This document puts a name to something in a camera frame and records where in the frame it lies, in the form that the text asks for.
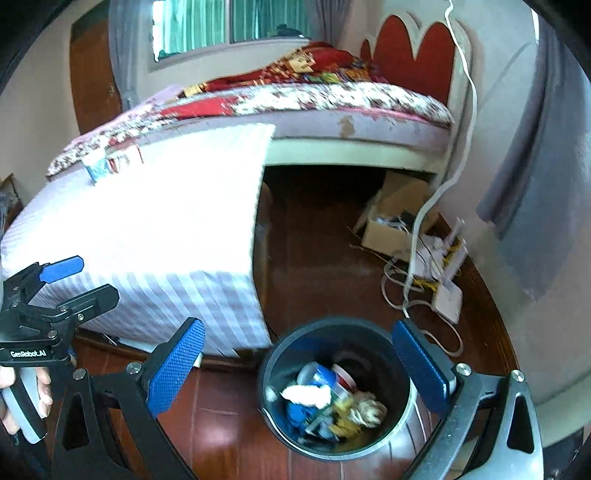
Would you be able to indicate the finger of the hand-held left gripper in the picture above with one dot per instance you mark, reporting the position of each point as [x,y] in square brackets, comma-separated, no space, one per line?
[60,270]
[92,300]

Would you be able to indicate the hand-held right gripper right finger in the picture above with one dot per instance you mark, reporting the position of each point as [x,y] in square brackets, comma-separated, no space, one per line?
[425,369]

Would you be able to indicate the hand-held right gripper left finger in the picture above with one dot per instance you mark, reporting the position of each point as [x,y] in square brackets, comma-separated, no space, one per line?
[178,369]

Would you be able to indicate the beige knotted cloth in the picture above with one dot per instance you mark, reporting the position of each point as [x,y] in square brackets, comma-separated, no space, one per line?
[369,408]

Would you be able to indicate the yellow knotted cloth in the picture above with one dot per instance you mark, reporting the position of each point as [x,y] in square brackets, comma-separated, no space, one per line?
[344,413]

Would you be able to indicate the blue paper cup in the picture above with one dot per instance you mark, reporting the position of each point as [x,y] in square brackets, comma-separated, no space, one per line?
[98,170]
[323,376]

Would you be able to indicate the black trash bin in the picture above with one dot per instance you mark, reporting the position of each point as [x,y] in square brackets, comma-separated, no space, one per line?
[281,350]

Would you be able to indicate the white knotted cloth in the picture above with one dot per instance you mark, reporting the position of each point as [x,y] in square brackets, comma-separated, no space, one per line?
[304,394]

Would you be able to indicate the blue knotted cloth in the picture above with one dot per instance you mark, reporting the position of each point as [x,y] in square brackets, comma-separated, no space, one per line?
[295,415]

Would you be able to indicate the person's left hand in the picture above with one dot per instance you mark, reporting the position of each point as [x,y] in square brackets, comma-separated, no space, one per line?
[45,392]

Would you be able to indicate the pink checkered tablecloth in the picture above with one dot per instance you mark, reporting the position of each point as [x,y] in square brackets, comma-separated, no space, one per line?
[161,221]

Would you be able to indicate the white and red carton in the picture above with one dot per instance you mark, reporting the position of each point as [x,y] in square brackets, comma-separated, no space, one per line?
[123,161]

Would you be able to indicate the cardboard box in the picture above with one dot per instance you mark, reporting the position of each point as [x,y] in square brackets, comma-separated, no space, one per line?
[383,235]

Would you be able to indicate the brown wooden door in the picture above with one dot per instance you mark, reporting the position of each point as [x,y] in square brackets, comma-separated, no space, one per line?
[92,83]

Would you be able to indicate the pink bed sheet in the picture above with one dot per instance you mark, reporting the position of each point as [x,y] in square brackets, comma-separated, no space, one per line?
[152,99]

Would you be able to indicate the bed with lilac mattress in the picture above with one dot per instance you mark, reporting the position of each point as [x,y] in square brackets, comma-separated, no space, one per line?
[369,134]

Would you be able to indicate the window with green pane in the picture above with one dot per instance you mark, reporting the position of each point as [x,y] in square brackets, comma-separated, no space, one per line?
[194,27]

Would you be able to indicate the bed with floral quilt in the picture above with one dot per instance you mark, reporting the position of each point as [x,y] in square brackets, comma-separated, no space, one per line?
[346,99]

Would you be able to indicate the red and white headboard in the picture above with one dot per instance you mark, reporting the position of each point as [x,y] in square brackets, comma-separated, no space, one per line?
[415,55]

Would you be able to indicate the red patterned blanket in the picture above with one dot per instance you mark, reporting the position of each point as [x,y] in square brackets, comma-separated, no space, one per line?
[323,60]

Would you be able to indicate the grey wall curtain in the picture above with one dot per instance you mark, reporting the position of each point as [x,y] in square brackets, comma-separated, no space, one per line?
[545,161]

